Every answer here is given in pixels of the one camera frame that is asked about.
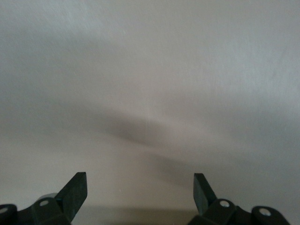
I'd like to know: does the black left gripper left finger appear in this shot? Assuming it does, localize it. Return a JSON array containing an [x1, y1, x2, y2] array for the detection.
[[0, 172, 89, 225]]

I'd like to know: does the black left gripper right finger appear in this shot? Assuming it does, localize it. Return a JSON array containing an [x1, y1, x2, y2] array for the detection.
[[187, 173, 292, 225]]

